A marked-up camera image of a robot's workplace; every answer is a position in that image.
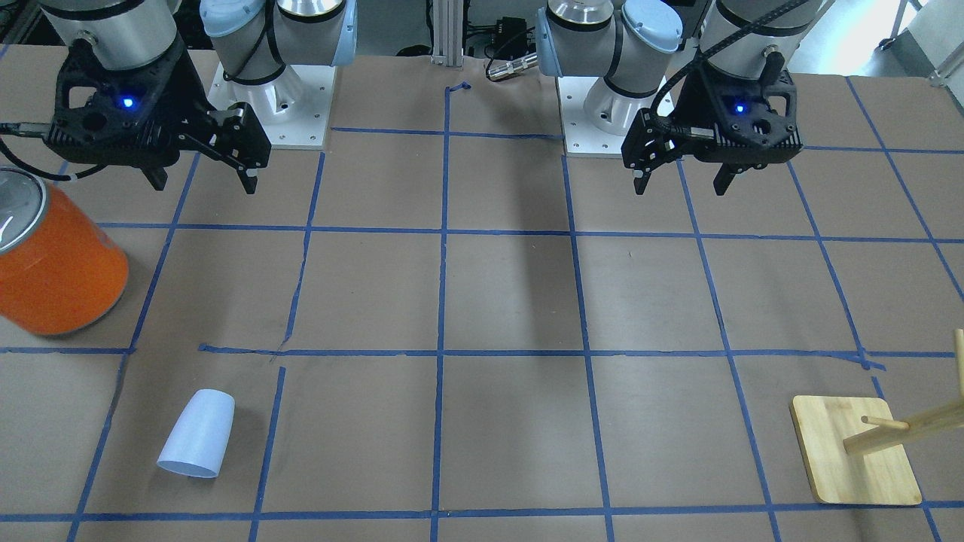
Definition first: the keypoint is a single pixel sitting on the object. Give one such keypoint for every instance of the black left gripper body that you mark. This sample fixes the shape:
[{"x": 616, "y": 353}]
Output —
[{"x": 687, "y": 103}]

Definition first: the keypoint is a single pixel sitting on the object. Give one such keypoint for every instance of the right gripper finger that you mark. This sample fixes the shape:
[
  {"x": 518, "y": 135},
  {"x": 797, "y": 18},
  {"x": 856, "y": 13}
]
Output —
[
  {"x": 248, "y": 175},
  {"x": 157, "y": 176}
]

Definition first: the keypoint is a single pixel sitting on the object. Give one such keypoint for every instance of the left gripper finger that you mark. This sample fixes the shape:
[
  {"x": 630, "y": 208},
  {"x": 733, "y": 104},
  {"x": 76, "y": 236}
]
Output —
[
  {"x": 641, "y": 178},
  {"x": 725, "y": 177}
]

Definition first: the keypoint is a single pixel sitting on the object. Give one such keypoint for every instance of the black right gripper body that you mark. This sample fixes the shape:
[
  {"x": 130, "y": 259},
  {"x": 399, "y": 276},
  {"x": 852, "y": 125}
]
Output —
[{"x": 190, "y": 92}]

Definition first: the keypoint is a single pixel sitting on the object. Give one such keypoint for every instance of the light blue plastic cup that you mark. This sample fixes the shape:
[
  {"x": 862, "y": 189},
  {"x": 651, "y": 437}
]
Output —
[{"x": 198, "y": 441}]

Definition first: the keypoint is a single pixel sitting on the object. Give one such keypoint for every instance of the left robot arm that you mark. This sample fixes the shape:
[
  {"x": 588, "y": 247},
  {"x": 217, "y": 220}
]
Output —
[{"x": 630, "y": 46}]

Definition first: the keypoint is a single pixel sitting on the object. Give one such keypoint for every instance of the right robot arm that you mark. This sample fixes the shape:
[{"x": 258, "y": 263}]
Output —
[{"x": 255, "y": 40}]

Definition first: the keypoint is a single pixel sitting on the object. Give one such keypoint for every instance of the wooden cup rack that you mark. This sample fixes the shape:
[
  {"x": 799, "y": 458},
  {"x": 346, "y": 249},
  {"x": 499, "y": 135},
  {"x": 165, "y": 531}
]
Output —
[{"x": 897, "y": 445}]

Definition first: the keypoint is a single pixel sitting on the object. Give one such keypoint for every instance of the orange can with silver lid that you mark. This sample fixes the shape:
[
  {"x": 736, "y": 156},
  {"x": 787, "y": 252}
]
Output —
[{"x": 59, "y": 271}]

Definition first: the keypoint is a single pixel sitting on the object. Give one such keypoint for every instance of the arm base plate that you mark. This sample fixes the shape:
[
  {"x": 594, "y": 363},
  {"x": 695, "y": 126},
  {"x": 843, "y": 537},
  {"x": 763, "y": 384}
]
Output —
[
  {"x": 294, "y": 109},
  {"x": 595, "y": 119}
]

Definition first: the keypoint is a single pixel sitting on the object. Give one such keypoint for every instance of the aluminium frame post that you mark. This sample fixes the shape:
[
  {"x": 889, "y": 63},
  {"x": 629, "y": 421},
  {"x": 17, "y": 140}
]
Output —
[{"x": 448, "y": 29}]

